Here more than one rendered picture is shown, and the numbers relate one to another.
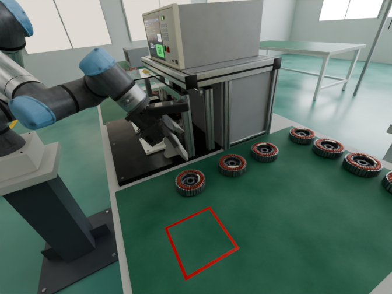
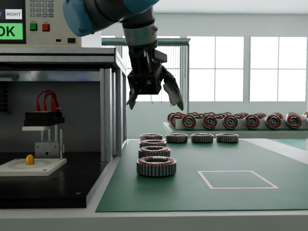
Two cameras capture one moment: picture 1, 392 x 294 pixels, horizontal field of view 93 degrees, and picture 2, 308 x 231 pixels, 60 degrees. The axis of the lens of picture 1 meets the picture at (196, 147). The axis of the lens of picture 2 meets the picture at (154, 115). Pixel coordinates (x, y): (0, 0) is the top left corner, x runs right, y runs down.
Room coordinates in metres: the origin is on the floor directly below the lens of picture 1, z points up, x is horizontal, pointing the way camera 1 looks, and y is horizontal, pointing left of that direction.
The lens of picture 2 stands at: (0.24, 0.73, 0.95)
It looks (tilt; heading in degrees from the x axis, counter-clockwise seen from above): 3 degrees down; 292
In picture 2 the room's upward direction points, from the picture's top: straight up
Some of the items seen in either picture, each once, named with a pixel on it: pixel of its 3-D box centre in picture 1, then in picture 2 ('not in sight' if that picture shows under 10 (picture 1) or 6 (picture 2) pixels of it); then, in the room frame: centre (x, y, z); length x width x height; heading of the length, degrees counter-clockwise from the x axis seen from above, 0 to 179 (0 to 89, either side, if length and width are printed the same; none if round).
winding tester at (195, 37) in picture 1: (197, 33); (35, 31); (1.04, -0.06, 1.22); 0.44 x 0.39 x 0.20; 23
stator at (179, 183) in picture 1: (190, 182); (156, 166); (0.51, 0.03, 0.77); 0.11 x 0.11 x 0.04
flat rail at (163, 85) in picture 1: (159, 83); (2, 76); (0.96, 0.15, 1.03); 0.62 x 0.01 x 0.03; 23
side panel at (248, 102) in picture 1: (248, 111); (120, 112); (0.78, -0.26, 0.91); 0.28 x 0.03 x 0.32; 113
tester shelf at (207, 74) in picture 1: (198, 61); (33, 64); (1.05, -0.05, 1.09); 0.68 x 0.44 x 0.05; 23
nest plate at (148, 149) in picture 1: (157, 142); (30, 166); (0.81, 0.19, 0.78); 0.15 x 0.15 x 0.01; 23
